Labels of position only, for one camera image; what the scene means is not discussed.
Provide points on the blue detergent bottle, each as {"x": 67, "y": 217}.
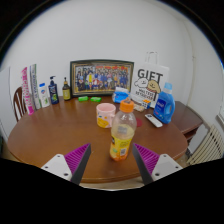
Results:
{"x": 164, "y": 106}

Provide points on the framed group photo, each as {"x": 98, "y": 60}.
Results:
{"x": 101, "y": 78}

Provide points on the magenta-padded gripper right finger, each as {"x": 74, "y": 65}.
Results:
{"x": 163, "y": 165}

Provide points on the orange-capped juice bottle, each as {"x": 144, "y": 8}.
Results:
{"x": 122, "y": 133}

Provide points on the white paper gift bag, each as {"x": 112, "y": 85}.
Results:
{"x": 150, "y": 83}

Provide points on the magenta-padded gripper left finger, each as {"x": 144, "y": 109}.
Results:
{"x": 60, "y": 165}

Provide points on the small patterned pouch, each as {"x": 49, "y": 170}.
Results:
{"x": 139, "y": 107}

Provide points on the colourful puzzle cube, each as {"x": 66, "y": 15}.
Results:
{"x": 147, "y": 103}

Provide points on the white shampoo bottle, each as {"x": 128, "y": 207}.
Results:
{"x": 44, "y": 96}

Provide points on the white printed tall tube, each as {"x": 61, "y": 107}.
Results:
{"x": 35, "y": 86}

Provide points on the pink printed tall tube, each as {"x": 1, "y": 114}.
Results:
{"x": 27, "y": 91}

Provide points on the brown wooden chair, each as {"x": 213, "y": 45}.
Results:
{"x": 19, "y": 103}

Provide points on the white radiator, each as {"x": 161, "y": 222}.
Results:
{"x": 208, "y": 146}

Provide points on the pink ceramic mug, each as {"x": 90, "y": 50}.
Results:
{"x": 105, "y": 115}

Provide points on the dark blue pump bottle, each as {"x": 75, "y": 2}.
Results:
{"x": 53, "y": 93}

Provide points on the white remote control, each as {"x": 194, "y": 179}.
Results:
{"x": 153, "y": 120}

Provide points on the amber pump bottle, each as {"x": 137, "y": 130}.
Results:
{"x": 66, "y": 91}

